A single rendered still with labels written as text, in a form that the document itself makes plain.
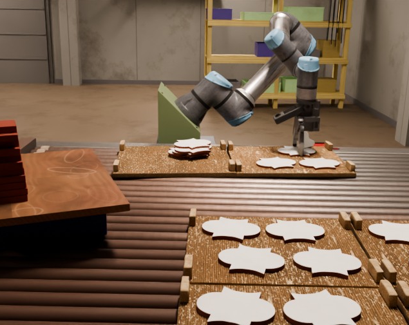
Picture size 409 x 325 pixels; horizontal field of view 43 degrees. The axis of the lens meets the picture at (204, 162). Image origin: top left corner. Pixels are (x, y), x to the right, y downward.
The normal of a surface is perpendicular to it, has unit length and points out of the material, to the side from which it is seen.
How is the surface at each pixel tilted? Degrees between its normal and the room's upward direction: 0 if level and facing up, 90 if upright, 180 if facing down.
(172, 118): 90
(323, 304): 0
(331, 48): 90
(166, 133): 90
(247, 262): 0
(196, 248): 0
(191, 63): 90
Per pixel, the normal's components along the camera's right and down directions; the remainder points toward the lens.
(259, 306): 0.02, -0.96
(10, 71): 0.04, 0.29
